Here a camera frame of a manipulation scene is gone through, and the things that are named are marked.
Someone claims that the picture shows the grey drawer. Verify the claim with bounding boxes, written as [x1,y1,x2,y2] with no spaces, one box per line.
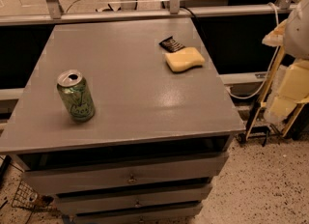
[56,183,212,214]
[23,153,228,195]
[74,202,202,224]

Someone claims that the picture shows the white cable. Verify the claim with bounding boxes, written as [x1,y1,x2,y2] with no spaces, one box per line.
[227,2,281,100]

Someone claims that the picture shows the grey drawer cabinet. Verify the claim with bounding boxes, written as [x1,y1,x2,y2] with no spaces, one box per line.
[0,17,247,224]

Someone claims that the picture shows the black cable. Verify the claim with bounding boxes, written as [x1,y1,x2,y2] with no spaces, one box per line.
[180,6,211,45]

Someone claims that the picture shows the green soda can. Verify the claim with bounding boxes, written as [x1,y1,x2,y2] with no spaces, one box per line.
[57,70,96,123]

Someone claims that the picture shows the top grey drawer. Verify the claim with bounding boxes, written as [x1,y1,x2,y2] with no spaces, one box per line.
[23,153,228,195]

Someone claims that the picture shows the wire mesh basket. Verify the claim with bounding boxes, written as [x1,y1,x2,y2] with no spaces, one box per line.
[12,181,56,212]

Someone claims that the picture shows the yellow sponge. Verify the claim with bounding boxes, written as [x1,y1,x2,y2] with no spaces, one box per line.
[165,47,205,72]

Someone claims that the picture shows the middle grey drawer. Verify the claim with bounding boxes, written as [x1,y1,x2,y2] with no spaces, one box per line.
[56,183,212,214]

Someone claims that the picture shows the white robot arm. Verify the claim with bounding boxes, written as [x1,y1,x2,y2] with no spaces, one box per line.
[262,0,309,124]

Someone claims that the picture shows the black snack wrapper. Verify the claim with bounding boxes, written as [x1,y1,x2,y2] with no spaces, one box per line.
[159,37,184,53]

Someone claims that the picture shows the bottom grey drawer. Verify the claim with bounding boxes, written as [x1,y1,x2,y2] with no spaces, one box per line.
[74,202,202,224]

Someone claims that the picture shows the yellow pole stand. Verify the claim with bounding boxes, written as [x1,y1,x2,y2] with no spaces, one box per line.
[239,47,308,145]

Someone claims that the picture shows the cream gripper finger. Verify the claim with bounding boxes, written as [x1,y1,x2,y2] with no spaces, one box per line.
[264,59,309,124]
[262,20,287,47]

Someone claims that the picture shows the metal railing frame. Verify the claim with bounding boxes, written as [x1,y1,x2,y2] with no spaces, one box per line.
[0,0,309,27]

